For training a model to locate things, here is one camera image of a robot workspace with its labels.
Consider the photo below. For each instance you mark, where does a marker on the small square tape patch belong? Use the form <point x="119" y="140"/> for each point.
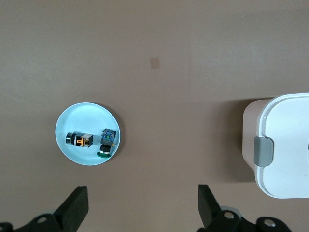
<point x="154" y="63"/>

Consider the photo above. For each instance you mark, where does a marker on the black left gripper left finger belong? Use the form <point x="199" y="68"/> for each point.
<point x="72" y="207"/>

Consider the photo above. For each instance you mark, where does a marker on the green push button switch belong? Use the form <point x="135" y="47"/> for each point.
<point x="107" y="140"/>

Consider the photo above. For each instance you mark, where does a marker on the white lidded lunch box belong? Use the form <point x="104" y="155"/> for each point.
<point x="285" y="145"/>

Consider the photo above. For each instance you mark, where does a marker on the light blue round plate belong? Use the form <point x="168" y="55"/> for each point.
<point x="82" y="116"/>

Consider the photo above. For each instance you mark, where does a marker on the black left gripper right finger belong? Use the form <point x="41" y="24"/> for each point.
<point x="210" y="210"/>

